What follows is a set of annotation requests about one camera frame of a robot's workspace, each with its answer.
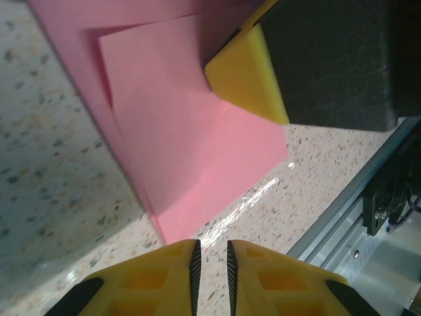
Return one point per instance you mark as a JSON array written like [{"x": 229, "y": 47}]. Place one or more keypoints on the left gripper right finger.
[{"x": 283, "y": 289}]

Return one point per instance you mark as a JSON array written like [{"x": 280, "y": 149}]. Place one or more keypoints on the wide aluminium mounting rail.
[{"x": 329, "y": 240}]

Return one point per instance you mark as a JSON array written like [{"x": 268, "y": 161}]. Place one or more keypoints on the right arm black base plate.
[{"x": 378, "y": 204}]

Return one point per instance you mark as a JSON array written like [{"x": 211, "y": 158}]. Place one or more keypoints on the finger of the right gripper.
[
  {"x": 260, "y": 11},
  {"x": 329, "y": 66}
]

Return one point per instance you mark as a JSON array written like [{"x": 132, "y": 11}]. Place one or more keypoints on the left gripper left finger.
[{"x": 141, "y": 286}]

